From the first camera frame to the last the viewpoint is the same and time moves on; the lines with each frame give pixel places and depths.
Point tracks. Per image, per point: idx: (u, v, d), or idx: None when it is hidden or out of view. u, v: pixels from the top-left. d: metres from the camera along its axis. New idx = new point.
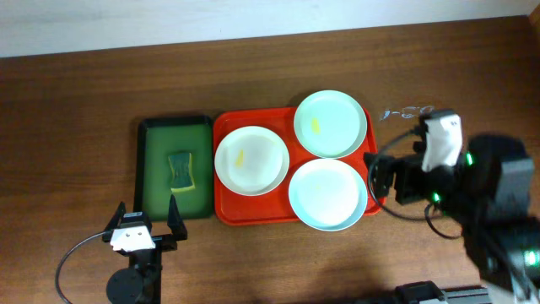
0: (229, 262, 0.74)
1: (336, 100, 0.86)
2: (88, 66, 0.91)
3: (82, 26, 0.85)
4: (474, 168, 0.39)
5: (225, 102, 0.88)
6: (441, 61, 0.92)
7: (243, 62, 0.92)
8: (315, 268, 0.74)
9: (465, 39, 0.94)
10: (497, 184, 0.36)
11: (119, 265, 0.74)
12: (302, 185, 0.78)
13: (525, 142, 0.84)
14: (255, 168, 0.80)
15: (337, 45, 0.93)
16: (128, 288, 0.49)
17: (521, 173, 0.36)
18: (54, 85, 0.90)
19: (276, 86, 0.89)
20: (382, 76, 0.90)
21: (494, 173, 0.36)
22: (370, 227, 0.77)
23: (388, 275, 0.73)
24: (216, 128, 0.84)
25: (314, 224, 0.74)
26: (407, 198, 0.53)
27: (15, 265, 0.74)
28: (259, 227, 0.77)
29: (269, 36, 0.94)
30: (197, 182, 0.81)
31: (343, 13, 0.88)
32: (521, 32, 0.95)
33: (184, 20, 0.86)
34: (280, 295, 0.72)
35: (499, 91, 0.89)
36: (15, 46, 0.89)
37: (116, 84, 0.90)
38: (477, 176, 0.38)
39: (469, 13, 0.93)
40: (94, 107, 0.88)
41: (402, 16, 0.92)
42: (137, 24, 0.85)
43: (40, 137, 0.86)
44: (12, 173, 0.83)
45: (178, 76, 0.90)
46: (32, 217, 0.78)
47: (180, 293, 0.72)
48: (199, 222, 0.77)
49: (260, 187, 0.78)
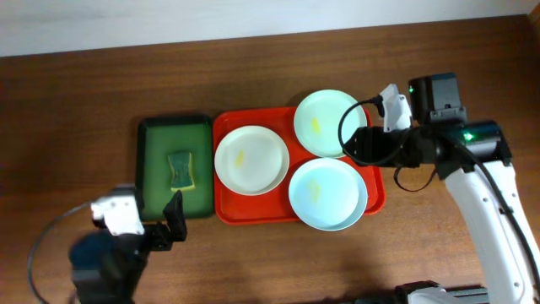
0: (229, 261, 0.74)
1: (336, 100, 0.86)
2: (88, 65, 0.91)
3: (81, 25, 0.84)
4: (416, 97, 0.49)
5: (225, 101, 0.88)
6: (441, 60, 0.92)
7: (242, 62, 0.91)
8: (316, 268, 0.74)
9: (465, 39, 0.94)
10: (432, 99, 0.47)
11: None
12: (302, 185, 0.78)
13: (524, 143, 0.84)
14: (255, 168, 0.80)
15: (337, 45, 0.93)
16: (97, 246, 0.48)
17: (450, 86, 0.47)
18: (53, 84, 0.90)
19: (277, 85, 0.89)
20: (383, 75, 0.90)
21: (429, 91, 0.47)
22: (370, 226, 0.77)
23: (388, 275, 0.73)
24: (216, 127, 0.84)
25: (314, 224, 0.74)
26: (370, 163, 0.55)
27: (16, 265, 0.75)
28: (259, 226, 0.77)
29: (269, 36, 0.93)
30: (197, 182, 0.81)
31: (344, 12, 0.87)
32: (521, 32, 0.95)
33: (184, 20, 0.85)
34: (280, 295, 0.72)
35: (499, 91, 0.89)
36: (13, 46, 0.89)
37: (116, 84, 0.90)
38: (419, 100, 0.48)
39: (470, 13, 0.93)
40: (93, 106, 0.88)
41: (402, 15, 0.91)
42: (137, 23, 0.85)
43: (40, 137, 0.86)
44: (11, 173, 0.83)
45: (178, 75, 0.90)
46: (31, 218, 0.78)
47: (180, 293, 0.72)
48: (199, 222, 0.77)
49: (260, 186, 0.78)
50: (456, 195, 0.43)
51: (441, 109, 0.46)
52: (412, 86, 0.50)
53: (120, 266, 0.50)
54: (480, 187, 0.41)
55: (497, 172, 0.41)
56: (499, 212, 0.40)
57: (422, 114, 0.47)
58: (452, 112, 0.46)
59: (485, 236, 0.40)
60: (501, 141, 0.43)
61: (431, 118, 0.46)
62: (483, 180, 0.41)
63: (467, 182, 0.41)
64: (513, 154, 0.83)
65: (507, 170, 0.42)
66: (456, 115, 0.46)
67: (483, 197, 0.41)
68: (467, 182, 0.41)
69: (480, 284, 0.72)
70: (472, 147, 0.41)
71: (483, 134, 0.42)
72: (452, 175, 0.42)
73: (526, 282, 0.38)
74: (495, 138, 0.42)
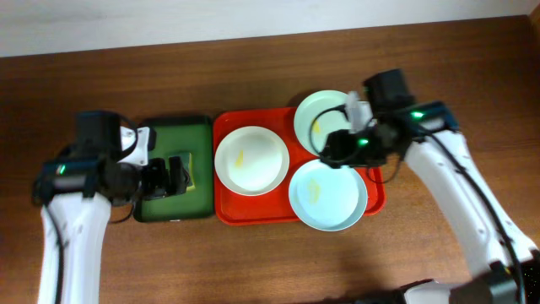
0: (229, 262, 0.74)
1: (336, 100, 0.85)
2: (87, 66, 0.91)
3: (81, 26, 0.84)
4: (369, 94, 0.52)
5: (225, 102, 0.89)
6: (441, 61, 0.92)
7: (243, 62, 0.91)
8: (316, 268, 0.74)
9: (466, 38, 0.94)
10: (383, 90, 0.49)
11: (119, 265, 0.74)
12: (302, 185, 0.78)
13: (525, 143, 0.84)
14: (254, 168, 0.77)
15: (337, 45, 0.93)
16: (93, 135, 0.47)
17: (396, 78, 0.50)
18: (53, 85, 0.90)
19: (277, 86, 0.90)
20: (382, 76, 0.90)
21: (377, 86, 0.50)
22: (370, 227, 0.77)
23: (388, 275, 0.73)
24: (216, 128, 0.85)
25: (315, 224, 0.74)
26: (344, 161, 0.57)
27: (17, 265, 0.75)
28: (259, 227, 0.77)
29: (269, 36, 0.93)
30: (197, 183, 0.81)
31: (344, 13, 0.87)
32: (522, 32, 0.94)
33: (184, 20, 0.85)
34: (280, 295, 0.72)
35: (499, 91, 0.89)
36: (13, 46, 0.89)
37: (116, 84, 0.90)
38: (371, 95, 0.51)
39: (471, 13, 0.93)
40: (94, 107, 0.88)
41: (402, 15, 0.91)
42: (137, 23, 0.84)
43: (40, 137, 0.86)
44: (12, 173, 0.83)
45: (178, 76, 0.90)
46: (33, 218, 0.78)
47: (180, 293, 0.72)
48: (199, 222, 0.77)
49: (260, 185, 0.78)
50: (418, 170, 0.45)
51: (392, 98, 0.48)
52: (365, 87, 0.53)
53: (112, 165, 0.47)
54: (433, 151, 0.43)
55: (450, 141, 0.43)
56: (454, 170, 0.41)
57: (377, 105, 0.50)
58: (403, 100, 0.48)
59: (445, 197, 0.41)
60: (448, 116, 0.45)
61: (381, 108, 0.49)
62: (437, 148, 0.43)
63: (423, 151, 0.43)
64: (512, 154, 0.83)
65: (456, 138, 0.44)
66: (407, 100, 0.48)
67: (438, 162, 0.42)
68: (425, 151, 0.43)
69: None
70: (423, 124, 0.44)
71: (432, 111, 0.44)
72: (410, 151, 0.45)
73: (489, 230, 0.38)
74: (440, 113, 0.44)
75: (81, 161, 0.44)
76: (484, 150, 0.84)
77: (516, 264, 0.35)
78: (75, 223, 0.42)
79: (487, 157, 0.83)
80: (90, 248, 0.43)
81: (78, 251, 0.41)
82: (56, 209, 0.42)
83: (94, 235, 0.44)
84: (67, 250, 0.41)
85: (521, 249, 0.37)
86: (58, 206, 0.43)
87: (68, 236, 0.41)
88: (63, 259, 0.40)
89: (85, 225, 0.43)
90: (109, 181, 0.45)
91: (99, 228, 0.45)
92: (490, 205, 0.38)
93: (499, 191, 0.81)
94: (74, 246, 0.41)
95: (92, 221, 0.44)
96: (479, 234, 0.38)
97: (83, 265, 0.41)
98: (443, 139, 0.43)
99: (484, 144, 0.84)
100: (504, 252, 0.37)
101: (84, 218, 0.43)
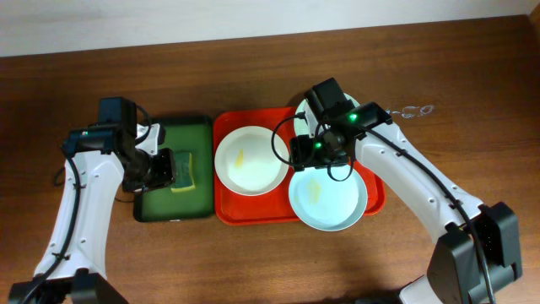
0: (229, 262, 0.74)
1: None
2: (87, 66, 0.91)
3: (81, 25, 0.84)
4: (311, 105, 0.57)
5: (225, 102, 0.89)
6: (440, 61, 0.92)
7: (242, 62, 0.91)
8: (316, 268, 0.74)
9: (466, 38, 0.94)
10: (321, 100, 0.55)
11: (118, 266, 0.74)
12: (302, 185, 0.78)
13: (524, 142, 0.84)
14: (252, 169, 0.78)
15: (337, 45, 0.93)
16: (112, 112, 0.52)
17: (332, 89, 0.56)
18: (53, 85, 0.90)
19: (277, 86, 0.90)
20: (382, 76, 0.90)
21: (317, 97, 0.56)
22: (370, 227, 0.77)
23: (388, 275, 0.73)
24: (216, 128, 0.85)
25: (314, 223, 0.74)
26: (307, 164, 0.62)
27: (16, 266, 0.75)
28: (259, 226, 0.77)
29: (269, 36, 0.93)
30: (197, 183, 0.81)
31: (344, 12, 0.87)
32: (521, 31, 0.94)
33: (184, 19, 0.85)
34: (280, 295, 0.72)
35: (499, 91, 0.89)
36: (13, 46, 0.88)
37: (116, 84, 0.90)
38: (315, 106, 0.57)
39: (471, 12, 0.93)
40: (93, 107, 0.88)
41: (402, 15, 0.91)
42: (136, 23, 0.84)
43: (40, 137, 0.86)
44: (12, 173, 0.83)
45: (178, 76, 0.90)
46: (32, 219, 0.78)
47: (180, 293, 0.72)
48: (198, 222, 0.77)
49: (260, 186, 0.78)
50: (371, 165, 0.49)
51: (332, 106, 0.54)
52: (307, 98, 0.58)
53: (127, 138, 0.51)
54: (375, 142, 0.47)
55: (385, 132, 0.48)
56: (396, 154, 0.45)
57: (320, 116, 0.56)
58: (341, 105, 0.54)
59: (398, 181, 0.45)
60: (380, 113, 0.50)
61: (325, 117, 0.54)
62: (376, 138, 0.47)
63: (368, 146, 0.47)
64: (512, 154, 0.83)
65: (392, 127, 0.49)
66: (344, 105, 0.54)
67: (380, 151, 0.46)
68: (370, 145, 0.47)
69: None
70: (361, 123, 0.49)
71: (366, 111, 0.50)
72: (358, 150, 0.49)
73: (439, 197, 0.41)
74: (374, 111, 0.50)
75: (99, 130, 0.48)
76: (484, 149, 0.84)
77: (467, 219, 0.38)
78: (92, 170, 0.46)
79: (487, 156, 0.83)
80: (103, 196, 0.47)
81: (94, 194, 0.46)
82: (79, 160, 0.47)
83: (109, 187, 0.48)
84: (83, 192, 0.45)
85: (470, 207, 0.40)
86: (82, 158, 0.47)
87: (86, 180, 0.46)
88: (79, 198, 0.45)
89: (102, 173, 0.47)
90: (125, 148, 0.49)
91: (112, 184, 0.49)
92: (432, 176, 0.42)
93: (499, 190, 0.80)
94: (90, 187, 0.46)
95: (110, 174, 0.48)
96: (430, 204, 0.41)
97: (96, 207, 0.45)
98: (383, 131, 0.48)
99: (483, 144, 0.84)
100: (455, 214, 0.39)
101: (103, 168, 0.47)
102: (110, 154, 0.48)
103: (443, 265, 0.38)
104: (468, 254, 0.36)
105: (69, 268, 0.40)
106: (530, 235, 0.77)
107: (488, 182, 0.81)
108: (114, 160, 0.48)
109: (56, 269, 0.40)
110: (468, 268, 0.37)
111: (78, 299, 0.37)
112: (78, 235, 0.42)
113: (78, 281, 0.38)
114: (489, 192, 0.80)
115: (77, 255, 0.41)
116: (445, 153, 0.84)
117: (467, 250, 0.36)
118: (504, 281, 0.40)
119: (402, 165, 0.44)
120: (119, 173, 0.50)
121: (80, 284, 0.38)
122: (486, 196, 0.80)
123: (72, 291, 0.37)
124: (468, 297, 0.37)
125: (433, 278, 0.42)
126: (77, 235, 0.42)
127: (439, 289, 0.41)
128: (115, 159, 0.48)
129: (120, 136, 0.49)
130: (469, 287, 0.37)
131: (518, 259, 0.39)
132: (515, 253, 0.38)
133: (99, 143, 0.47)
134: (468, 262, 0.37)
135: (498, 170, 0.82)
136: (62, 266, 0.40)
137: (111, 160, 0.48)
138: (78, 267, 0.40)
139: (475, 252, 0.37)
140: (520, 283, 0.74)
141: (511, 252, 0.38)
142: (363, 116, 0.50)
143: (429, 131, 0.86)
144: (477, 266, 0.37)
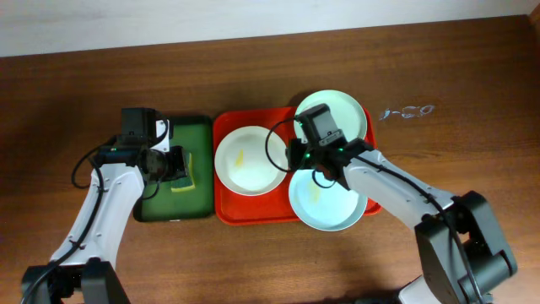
0: (229, 262, 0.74)
1: (335, 99, 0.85)
2: (87, 66, 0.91)
3: (80, 26, 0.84)
4: (305, 126, 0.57)
5: (226, 102, 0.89)
6: (441, 61, 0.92)
7: (243, 62, 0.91)
8: (316, 268, 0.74)
9: (466, 38, 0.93)
10: (315, 131, 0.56)
11: (119, 266, 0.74)
12: (302, 185, 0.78)
13: (524, 142, 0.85)
14: (251, 177, 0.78)
15: (337, 45, 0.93)
16: (132, 124, 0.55)
17: (326, 116, 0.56)
18: (53, 85, 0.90)
19: (277, 86, 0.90)
20: (382, 76, 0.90)
21: (310, 124, 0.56)
22: (370, 227, 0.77)
23: (388, 275, 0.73)
24: (216, 128, 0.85)
25: (314, 224, 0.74)
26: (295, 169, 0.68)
27: (17, 265, 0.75)
28: (259, 227, 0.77)
29: (269, 36, 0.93)
30: (197, 182, 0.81)
31: (344, 13, 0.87)
32: (522, 32, 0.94)
33: (183, 19, 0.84)
34: (280, 295, 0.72)
35: (499, 92, 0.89)
36: (13, 47, 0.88)
37: (116, 84, 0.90)
38: (309, 130, 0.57)
39: (471, 13, 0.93)
40: (94, 107, 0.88)
41: (403, 15, 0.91)
42: (136, 23, 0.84)
43: (40, 137, 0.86)
44: (11, 173, 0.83)
45: (178, 76, 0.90)
46: (33, 218, 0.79)
47: (181, 293, 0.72)
48: (198, 222, 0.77)
49: (261, 187, 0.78)
50: (359, 187, 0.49)
51: (326, 138, 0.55)
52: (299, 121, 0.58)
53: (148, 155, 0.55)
54: (359, 164, 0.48)
55: (369, 155, 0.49)
56: (375, 170, 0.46)
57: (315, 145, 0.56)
58: (334, 137, 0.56)
59: (384, 196, 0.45)
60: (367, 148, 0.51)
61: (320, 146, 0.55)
62: (361, 163, 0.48)
63: (353, 170, 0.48)
64: (512, 154, 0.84)
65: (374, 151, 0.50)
66: (337, 138, 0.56)
67: (362, 170, 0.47)
68: (354, 168, 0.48)
69: None
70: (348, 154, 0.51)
71: (357, 149, 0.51)
72: (345, 175, 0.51)
73: (415, 198, 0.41)
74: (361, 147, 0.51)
75: (126, 149, 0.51)
76: (484, 149, 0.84)
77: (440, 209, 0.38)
78: (116, 176, 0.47)
79: (487, 157, 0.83)
80: (123, 202, 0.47)
81: (116, 198, 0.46)
82: (106, 168, 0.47)
83: (129, 193, 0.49)
84: (105, 195, 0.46)
85: (442, 199, 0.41)
86: (109, 167, 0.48)
87: (110, 185, 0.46)
88: (100, 202, 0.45)
89: (126, 181, 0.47)
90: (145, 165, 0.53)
91: (132, 192, 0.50)
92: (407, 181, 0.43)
93: (499, 191, 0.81)
94: (114, 192, 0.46)
95: (132, 183, 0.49)
96: (409, 207, 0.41)
97: (116, 210, 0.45)
98: (364, 155, 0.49)
99: (483, 144, 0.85)
100: (430, 208, 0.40)
101: (126, 176, 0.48)
102: (134, 166, 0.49)
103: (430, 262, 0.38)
104: (445, 243, 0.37)
105: (83, 257, 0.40)
106: (530, 235, 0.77)
107: (488, 182, 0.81)
108: (136, 172, 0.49)
109: (70, 258, 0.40)
110: (450, 259, 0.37)
111: (88, 287, 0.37)
112: (95, 230, 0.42)
113: (87, 268, 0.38)
114: (489, 192, 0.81)
115: (92, 247, 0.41)
116: (445, 154, 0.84)
117: (442, 238, 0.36)
118: (499, 273, 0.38)
119: (380, 180, 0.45)
120: (139, 187, 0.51)
121: (90, 273, 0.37)
122: (487, 196, 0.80)
123: (83, 279, 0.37)
124: (462, 292, 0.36)
125: (429, 282, 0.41)
126: (94, 230, 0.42)
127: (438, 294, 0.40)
128: (137, 171, 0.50)
129: (143, 157, 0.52)
130: (459, 280, 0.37)
131: (504, 246, 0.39)
132: (497, 239, 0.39)
133: (125, 157, 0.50)
134: (448, 252, 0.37)
135: (498, 170, 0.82)
136: (77, 256, 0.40)
137: (135, 170, 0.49)
138: (91, 256, 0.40)
139: (452, 241, 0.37)
140: (521, 284, 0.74)
141: (493, 237, 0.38)
142: (352, 152, 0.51)
143: (429, 131, 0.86)
144: (461, 257, 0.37)
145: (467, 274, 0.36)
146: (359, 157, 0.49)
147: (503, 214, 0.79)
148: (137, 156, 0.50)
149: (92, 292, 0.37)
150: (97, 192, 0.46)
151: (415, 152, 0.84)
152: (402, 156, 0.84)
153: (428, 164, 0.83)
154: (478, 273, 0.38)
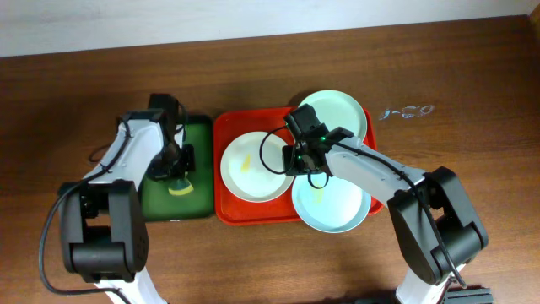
0: (229, 262, 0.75)
1: (335, 100, 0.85)
2: (86, 66, 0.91)
3: (80, 26, 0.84)
4: (291, 127, 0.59)
5: (226, 102, 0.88)
6: (440, 61, 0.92)
7: (243, 62, 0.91)
8: (316, 268, 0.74)
9: (466, 38, 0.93)
10: (299, 127, 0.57)
11: None
12: (303, 186, 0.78)
13: (524, 141, 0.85)
14: (254, 178, 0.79)
15: (337, 45, 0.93)
16: (162, 100, 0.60)
17: (308, 113, 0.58)
18: (52, 85, 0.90)
19: (277, 86, 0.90)
20: (382, 76, 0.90)
21: (292, 123, 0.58)
22: (370, 226, 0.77)
23: (389, 274, 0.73)
24: (216, 128, 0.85)
25: (315, 223, 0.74)
26: (288, 172, 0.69)
27: (16, 265, 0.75)
28: (259, 227, 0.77)
29: (269, 36, 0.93)
30: (197, 183, 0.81)
31: (344, 12, 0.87)
32: (522, 31, 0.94)
33: (183, 19, 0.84)
34: (280, 295, 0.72)
35: (499, 91, 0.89)
36: (12, 47, 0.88)
37: (115, 84, 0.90)
38: (294, 131, 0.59)
39: (471, 13, 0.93)
40: (93, 107, 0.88)
41: (402, 15, 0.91)
42: (136, 23, 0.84)
43: (38, 137, 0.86)
44: (9, 173, 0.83)
45: (177, 75, 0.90)
46: (32, 218, 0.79)
47: (181, 293, 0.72)
48: (199, 222, 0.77)
49: (265, 192, 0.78)
50: (342, 171, 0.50)
51: (310, 131, 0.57)
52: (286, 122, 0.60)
53: (170, 122, 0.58)
54: (339, 149, 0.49)
55: (348, 140, 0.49)
56: (354, 154, 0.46)
57: (299, 140, 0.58)
58: (315, 130, 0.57)
59: (362, 178, 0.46)
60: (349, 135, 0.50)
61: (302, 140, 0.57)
62: (341, 149, 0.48)
63: (333, 156, 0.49)
64: (512, 153, 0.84)
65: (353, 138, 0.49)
66: (319, 129, 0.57)
67: (342, 154, 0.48)
68: (335, 154, 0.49)
69: (481, 284, 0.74)
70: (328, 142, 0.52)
71: (339, 135, 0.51)
72: (329, 165, 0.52)
73: (390, 176, 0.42)
74: (342, 134, 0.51)
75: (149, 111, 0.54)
76: (484, 149, 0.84)
77: (412, 185, 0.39)
78: (140, 128, 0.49)
79: (487, 156, 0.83)
80: (144, 149, 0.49)
81: (140, 143, 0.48)
82: (133, 123, 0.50)
83: (150, 147, 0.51)
84: (132, 138, 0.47)
85: (414, 175, 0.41)
86: (135, 122, 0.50)
87: (134, 133, 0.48)
88: (126, 143, 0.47)
89: (148, 132, 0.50)
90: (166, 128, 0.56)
91: (152, 146, 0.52)
92: (383, 161, 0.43)
93: (499, 190, 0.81)
94: (138, 138, 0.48)
95: (152, 137, 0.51)
96: (384, 185, 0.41)
97: (138, 152, 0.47)
98: (343, 142, 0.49)
99: (483, 143, 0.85)
100: (402, 184, 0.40)
101: (148, 130, 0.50)
102: (156, 123, 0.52)
103: (405, 236, 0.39)
104: (417, 215, 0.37)
105: (111, 177, 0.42)
106: (531, 235, 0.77)
107: (488, 182, 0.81)
108: (155, 128, 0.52)
109: (99, 177, 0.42)
110: (422, 233, 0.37)
111: (112, 202, 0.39)
112: (121, 160, 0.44)
113: (114, 185, 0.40)
114: (490, 192, 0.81)
115: (119, 172, 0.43)
116: (445, 154, 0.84)
117: (413, 211, 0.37)
118: (472, 244, 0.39)
119: (358, 162, 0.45)
120: (158, 142, 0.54)
121: (116, 189, 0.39)
122: (488, 195, 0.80)
123: (110, 193, 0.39)
124: (435, 264, 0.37)
125: (407, 259, 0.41)
126: (121, 160, 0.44)
127: (416, 269, 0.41)
128: (158, 128, 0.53)
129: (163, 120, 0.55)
130: (432, 252, 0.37)
131: (473, 217, 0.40)
132: (467, 213, 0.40)
133: (148, 116, 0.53)
134: (419, 225, 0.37)
135: (498, 170, 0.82)
136: (105, 176, 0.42)
137: (155, 126, 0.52)
138: (118, 176, 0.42)
139: (423, 214, 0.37)
140: (521, 284, 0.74)
141: (462, 210, 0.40)
142: (333, 138, 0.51)
143: (429, 130, 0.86)
144: (430, 229, 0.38)
145: (440, 246, 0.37)
146: (338, 143, 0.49)
147: (504, 214, 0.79)
148: (158, 115, 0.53)
149: (116, 208, 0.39)
150: (123, 137, 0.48)
151: (415, 151, 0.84)
152: (402, 157, 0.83)
153: (428, 163, 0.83)
154: (450, 244, 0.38)
